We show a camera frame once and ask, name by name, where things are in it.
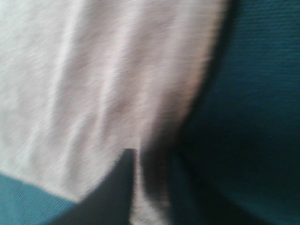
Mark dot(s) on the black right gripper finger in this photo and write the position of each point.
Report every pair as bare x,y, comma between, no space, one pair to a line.
110,203

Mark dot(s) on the brown microfibre towel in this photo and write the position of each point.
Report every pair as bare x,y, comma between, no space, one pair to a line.
81,80

